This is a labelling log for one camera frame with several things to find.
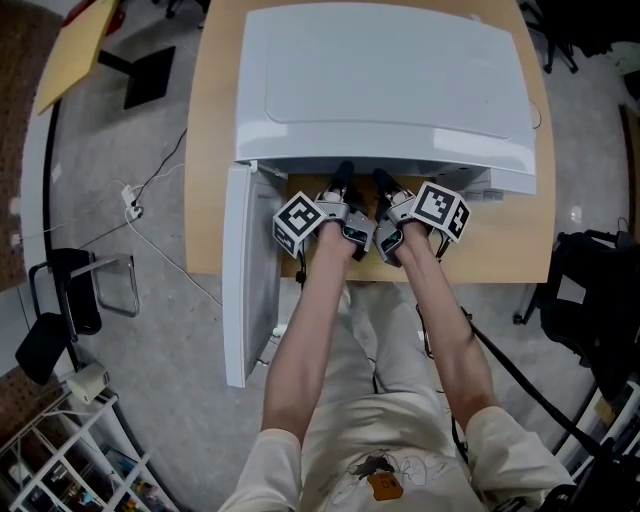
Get brown perforated board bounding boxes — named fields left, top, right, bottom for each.
left=0, top=0, right=65, bottom=294

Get person's light trousers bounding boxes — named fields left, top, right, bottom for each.
left=299, top=282, right=449, bottom=401

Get black chair with metal frame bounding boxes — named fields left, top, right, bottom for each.
left=14, top=247, right=141, bottom=386

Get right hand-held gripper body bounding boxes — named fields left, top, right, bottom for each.
left=374, top=180, right=472, bottom=269

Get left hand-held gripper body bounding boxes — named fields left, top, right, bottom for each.
left=272, top=190, right=376, bottom=262

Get small beige box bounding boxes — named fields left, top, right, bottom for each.
left=66, top=361, right=111, bottom=405

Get thick black cable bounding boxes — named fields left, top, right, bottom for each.
left=459, top=307, right=621, bottom=466

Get white floor cable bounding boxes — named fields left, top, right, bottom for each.
left=124, top=162, right=224, bottom=309

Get black office chair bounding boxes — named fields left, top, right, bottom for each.
left=512, top=229, right=640, bottom=401
left=519, top=0, right=619, bottom=76

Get white shelf rack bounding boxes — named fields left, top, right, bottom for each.
left=549, top=379, right=640, bottom=512
left=0, top=392, right=169, bottom=512

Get white power strip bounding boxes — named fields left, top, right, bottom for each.
left=121, top=183, right=145, bottom=221

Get person's cream t-shirt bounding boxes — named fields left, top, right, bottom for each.
left=217, top=389, right=576, bottom=512

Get person's right forearm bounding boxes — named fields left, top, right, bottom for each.
left=398, top=222, right=500, bottom=437

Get black flat stand base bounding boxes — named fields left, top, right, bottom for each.
left=96, top=45, right=177, bottom=111

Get person's left forearm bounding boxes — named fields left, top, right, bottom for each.
left=259, top=224, right=352, bottom=444

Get black floor cable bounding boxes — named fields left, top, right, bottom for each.
left=77, top=128, right=189, bottom=251

